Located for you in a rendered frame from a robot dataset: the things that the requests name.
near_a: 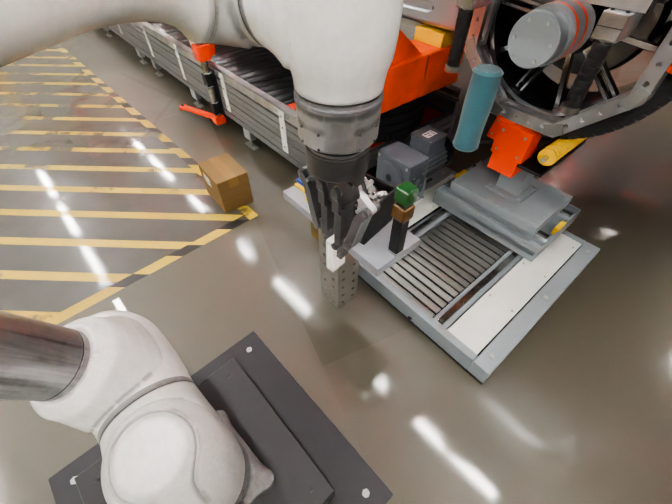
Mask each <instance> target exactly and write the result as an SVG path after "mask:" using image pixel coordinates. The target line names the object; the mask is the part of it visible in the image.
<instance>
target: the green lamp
mask: <svg viewBox="0 0 672 504"><path fill-rule="evenodd" d="M418 192H419V188H418V187H417V186H415V185H413V184H412V183H410V182H408V181H405V182H403V183H402V184H400V185H398V186H397V187H396V188H395V195H394V200H395V201H396V202H398V203H399V204H401V205H402V206H404V207H408V206H409V205H411V204H413V203H414V202H416V200H417V196H418Z"/></svg>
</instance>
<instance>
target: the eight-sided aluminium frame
mask: <svg viewBox="0 0 672 504"><path fill-rule="evenodd" d="M497 3H498V0H492V2H491V4H490V5H487V6H484V7H481V8H477V9H474V12H473V16H472V20H471V24H470V28H469V32H468V36H467V40H466V41H465V48H464V51H465V54H466V59H468V61H469V63H470V66H471V68H472V71H473V68H475V67H476V66H478V65H480V64H491V65H494V63H493V61H492V58H491V56H490V53H489V50H488V48H487V45H486V41H487V38H488V34H489V31H490V28H491V24H492V21H493V17H494V14H495V10H496V7H497ZM482 55H483V56H482ZM475 58H476V60H475ZM671 63H672V27H671V29H670V30H669V32H668V34H667V35H666V37H665V38H664V40H663V41H662V43H661V45H660V46H659V48H658V49H657V51H656V53H655V54H654V56H653V57H652V59H651V61H650V62H649V64H648V65H647V67H646V69H645V70H644V72H643V73H642V75H641V76H640V78H639V80H638V81H637V83H636V84H635V86H634V88H633V89H632V90H630V91H628V92H625V93H623V94H621V95H618V96H616V97H613V98H611V99H608V100H606V101H603V102H601V103H598V104H596V105H593V106H591V107H589V108H586V109H584V110H581V111H579V113H578V115H574V116H570V115H569V116H566V117H564V118H561V117H558V116H555V115H553V114H550V113H547V112H544V111H542V110H539V109H536V108H534V107H531V106H528V105H525V104H523V103H520V102H517V101H514V100H512V99H509V98H507V96H506V93H505V91H504V88H503V86H502V83H501V81H500V84H499V88H498V91H497V92H498V93H497V94H496V97H495V100H494V103H493V106H492V109H491V111H490V113H492V114H494V115H495V116H498V115H501V116H502V117H504V118H505V119H507V120H509V121H512V122H514V123H517V124H519V125H522V126H524V127H527V128H529V129H532V130H534V131H537V132H539V133H542V134H543V135H547V136H549V137H552V138H554V137H557V136H560V135H564V134H565V133H568V132H571V131H573V130H576V129H579V128H582V127H584V126H587V125H590V124H592V123H595V122H598V121H601V120H603V119H606V118H609V117H612V116H614V115H617V114H620V113H622V112H625V111H630V110H631V109H633V108H636V107H639V106H642V105H643V104H645V103H646V102H647V101H648V100H650V99H651V98H652V96H653V95H654V94H655V92H656V91H657V89H659V88H660V85H661V83H662V82H663V80H664V79H665V77H666V76H667V74H668V73H666V70H667V69H668V67H669V66H670V64H671Z"/></svg>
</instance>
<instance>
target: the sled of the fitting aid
mask: <svg viewBox="0 0 672 504"><path fill-rule="evenodd" d="M481 162H482V161H481V160H480V161H479V162H477V163H476V164H474V165H472V166H471V167H469V168H468V169H466V170H465V169H464V170H462V171H461V172H459V173H458V174H456V176H455V177H453V178H452V179H450V180H449V181H447V182H445V183H444V184H442V185H441V186H439V187H438V188H436V189H435V193H434V197H433V201H432V202H434V203H436V204H437V205H439V206H441V207H442V208H444V209H445V210H447V211H449V212H450V213H452V214H454V215H455V216H457V217H458V218H460V219H462V220H463V221H465V222H467V223H468V224H470V225H471V226H473V227H475V228H476V229H478V230H480V231H481V232H483V233H485V234H486V235H488V236H489V237H491V238H493V239H494V240H496V241H498V242H499V243H501V244H502V245H504V246H506V247H507V248H509V249H511V250H512V251H514V252H516V253H517V254H519V255H520V256H522V257H524V258H525V259H527V260H529V261H530V262H532V261H533V260H534V259H535V258H536V257H537V256H538V255H539V254H540V253H542V252H543V251H544V250H545V249H546V248H547V247H548V246H549V245H550V244H551V243H552V242H553V241H554V240H555V239H556V238H557V237H558V236H559V235H560V234H561V233H562V232H563V231H564V230H565V229H566V228H567V227H568V226H569V225H570V224H572V223H573V221H574V220H575V218H576V217H577V215H578V214H579V213H580V211H581V209H579V208H577V207H575V206H573V205H571V204H568V205H567V206H566V207H564V208H563V209H562V210H561V211H560V212H559V213H558V214H557V215H556V216H555V217H553V218H552V219H551V220H550V221H549V222H548V223H547V224H546V225H545V226H543V227H542V228H541V229H540V230H539V231H538V232H537V233H536V234H535V235H533V236H532V235H530V234H528V233H526V232H525V231H523V230H521V229H519V228H518V227H516V226H514V225H512V224H511V223H509V222H507V221H505V220H504V219H502V218H500V217H498V216H497V215H495V214H493V213H491V212H490V211H488V210H486V209H484V208H483V207H481V206H479V205H477V204H476V203H474V202H472V201H470V200H469V199H467V198H465V197H463V196H462V195H460V194H458V193H456V192H454V191H453V190H451V189H450V186H451V182H452V181H453V180H454V179H456V178H457V177H459V176H460V175H462V174H464V173H465V172H467V171H468V170H470V169H471V168H473V167H475V166H476V165H478V164H479V163H481Z"/></svg>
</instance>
